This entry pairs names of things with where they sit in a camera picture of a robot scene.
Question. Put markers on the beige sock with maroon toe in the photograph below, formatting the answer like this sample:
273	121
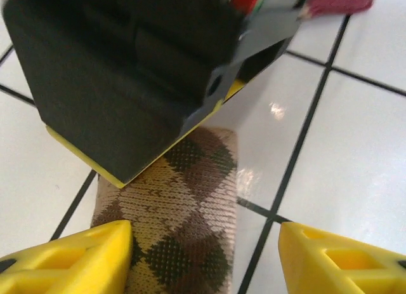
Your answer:
339	0

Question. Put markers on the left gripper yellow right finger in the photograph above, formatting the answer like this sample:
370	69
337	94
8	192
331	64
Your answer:
342	265

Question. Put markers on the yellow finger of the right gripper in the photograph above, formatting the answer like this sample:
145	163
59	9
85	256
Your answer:
111	100
260	63

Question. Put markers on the brown argyle sock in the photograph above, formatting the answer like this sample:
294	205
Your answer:
190	211

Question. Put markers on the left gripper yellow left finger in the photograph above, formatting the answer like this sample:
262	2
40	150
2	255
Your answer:
63	265

